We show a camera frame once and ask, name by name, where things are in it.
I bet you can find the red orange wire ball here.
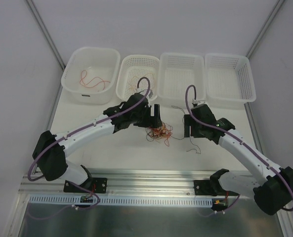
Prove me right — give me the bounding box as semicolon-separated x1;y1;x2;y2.
145;122;173;147

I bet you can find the thin black wire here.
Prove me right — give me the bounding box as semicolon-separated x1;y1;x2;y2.
170;105;202;155

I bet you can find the orange wire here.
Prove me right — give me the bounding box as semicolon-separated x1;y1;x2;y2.
126;71;157;93

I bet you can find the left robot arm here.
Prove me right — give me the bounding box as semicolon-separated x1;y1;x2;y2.
33;93;162;192

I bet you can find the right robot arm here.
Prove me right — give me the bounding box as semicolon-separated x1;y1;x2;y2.
185;104;293;215

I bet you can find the white round-hole basket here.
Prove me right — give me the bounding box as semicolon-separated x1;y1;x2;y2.
116;54;160;102

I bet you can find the white slotted basket right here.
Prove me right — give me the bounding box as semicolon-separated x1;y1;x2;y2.
205;53;256;109

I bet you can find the white slotted basket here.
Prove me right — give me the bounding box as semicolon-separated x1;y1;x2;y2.
157;52;206;108
205;53;256;109

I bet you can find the white slotted basket middle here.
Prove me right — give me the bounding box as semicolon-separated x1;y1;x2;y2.
157;52;206;108

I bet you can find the white solid plastic tub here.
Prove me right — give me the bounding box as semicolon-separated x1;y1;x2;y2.
61;47;121;104

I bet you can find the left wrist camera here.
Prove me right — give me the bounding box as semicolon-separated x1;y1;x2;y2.
143;89;154;101

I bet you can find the red wire in tub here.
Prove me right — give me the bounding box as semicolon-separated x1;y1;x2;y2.
79;70;111;91

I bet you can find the aluminium mounting rail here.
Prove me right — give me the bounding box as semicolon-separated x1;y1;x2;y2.
19;168;216;197

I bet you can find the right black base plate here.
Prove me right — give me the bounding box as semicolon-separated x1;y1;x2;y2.
193;180;227;197

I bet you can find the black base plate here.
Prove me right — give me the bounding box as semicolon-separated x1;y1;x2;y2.
193;180;227;197
63;177;108;194

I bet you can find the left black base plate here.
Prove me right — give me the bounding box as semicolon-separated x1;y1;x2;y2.
63;177;108;194

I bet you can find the white slotted cable duct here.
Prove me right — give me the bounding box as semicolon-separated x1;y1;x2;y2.
29;195;212;208

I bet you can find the right frame post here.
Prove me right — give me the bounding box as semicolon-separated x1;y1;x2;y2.
246;0;287;60

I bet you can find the frame post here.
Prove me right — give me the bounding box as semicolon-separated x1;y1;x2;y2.
246;0;287;60
24;0;65;70

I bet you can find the left frame post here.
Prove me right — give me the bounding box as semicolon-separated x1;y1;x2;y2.
24;0;65;70

